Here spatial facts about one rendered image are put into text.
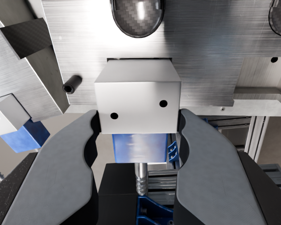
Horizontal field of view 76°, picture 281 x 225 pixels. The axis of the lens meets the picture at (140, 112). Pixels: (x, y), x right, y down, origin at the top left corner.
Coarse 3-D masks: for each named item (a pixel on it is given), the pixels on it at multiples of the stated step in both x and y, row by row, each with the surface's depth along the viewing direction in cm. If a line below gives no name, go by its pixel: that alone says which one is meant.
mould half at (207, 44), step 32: (64, 0) 13; (96, 0) 12; (192, 0) 12; (224, 0) 12; (256, 0) 12; (64, 32) 14; (96, 32) 14; (160, 32) 13; (192, 32) 13; (224, 32) 13; (256, 32) 13; (64, 64) 15; (96, 64) 15; (192, 64) 15; (224, 64) 14; (192, 96) 16; (224, 96) 16
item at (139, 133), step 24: (120, 72) 12; (144, 72) 11; (168, 72) 11; (96, 96) 11; (120, 96) 10; (144, 96) 10; (168, 96) 10; (120, 120) 11; (144, 120) 11; (168, 120) 11; (120, 144) 14; (144, 144) 14; (144, 168) 16; (144, 192) 18
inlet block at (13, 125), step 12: (0, 96) 22; (12, 96) 21; (0, 108) 20; (12, 108) 21; (24, 108) 22; (0, 120) 20; (12, 120) 21; (24, 120) 22; (0, 132) 21; (12, 132) 23; (24, 132) 23; (36, 132) 24; (48, 132) 26; (12, 144) 24; (24, 144) 24; (36, 144) 24
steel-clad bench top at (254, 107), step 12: (36, 0) 21; (36, 12) 21; (72, 108) 29; (84, 108) 28; (96, 108) 28; (180, 108) 27; (192, 108) 27; (204, 108) 27; (216, 108) 27; (228, 108) 27; (240, 108) 27; (252, 108) 27; (264, 108) 26; (276, 108) 26
